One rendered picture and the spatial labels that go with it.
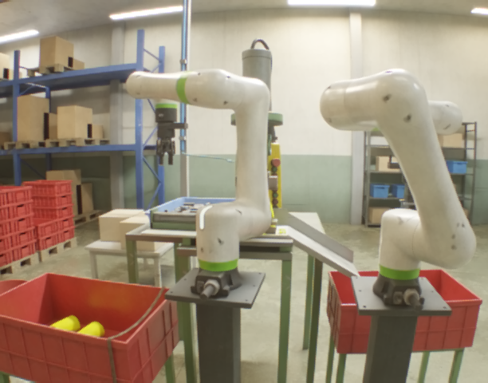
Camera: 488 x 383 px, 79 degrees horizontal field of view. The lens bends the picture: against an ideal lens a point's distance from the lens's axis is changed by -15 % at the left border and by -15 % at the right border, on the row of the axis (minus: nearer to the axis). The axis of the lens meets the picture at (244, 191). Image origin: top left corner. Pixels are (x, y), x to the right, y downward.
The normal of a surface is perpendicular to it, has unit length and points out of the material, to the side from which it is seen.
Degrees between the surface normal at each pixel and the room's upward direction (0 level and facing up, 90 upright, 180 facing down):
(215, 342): 90
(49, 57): 90
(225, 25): 90
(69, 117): 90
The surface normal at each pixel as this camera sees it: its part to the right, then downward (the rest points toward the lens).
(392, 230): -0.91, 0.01
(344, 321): -0.11, 0.11
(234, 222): 0.76, 0.05
